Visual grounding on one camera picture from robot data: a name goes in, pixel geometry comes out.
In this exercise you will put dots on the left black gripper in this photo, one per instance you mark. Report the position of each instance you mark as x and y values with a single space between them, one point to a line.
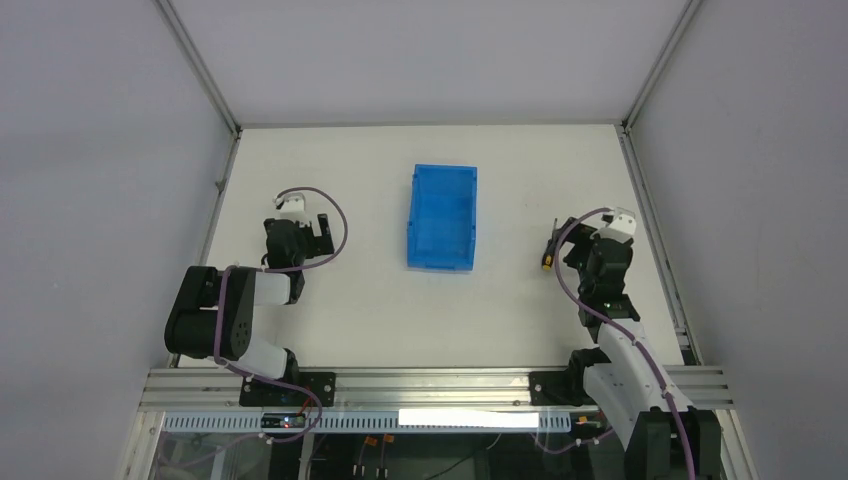
313 237

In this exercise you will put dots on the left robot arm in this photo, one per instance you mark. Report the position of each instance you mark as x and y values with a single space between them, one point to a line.
212 315

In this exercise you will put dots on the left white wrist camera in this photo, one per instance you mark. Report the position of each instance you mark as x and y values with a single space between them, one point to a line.
292 207

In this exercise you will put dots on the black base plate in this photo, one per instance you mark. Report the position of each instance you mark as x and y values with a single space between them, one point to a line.
558 388
262 394

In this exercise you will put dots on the blue plastic bin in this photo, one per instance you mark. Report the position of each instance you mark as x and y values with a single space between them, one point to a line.
442 226

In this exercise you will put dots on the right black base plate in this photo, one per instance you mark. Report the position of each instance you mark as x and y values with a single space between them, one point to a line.
558 388

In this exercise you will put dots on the white slotted cable duct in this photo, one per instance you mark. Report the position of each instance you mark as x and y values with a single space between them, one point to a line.
364 422

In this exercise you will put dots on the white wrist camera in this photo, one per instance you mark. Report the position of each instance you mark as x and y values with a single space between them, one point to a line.
619 224
292 207

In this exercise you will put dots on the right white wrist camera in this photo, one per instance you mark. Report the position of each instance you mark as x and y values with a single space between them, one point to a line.
619 224

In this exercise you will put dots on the black yellow screwdriver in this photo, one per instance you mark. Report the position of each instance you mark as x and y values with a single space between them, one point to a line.
548 256

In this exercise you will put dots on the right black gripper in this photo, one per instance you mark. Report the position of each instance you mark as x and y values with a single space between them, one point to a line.
582 245

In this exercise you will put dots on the aluminium front rail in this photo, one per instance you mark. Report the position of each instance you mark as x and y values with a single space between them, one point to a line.
378 389

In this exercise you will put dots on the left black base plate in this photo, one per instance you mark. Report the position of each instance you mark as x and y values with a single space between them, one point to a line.
262 394

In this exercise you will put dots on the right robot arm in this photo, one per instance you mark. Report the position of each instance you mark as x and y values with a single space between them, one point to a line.
663 434

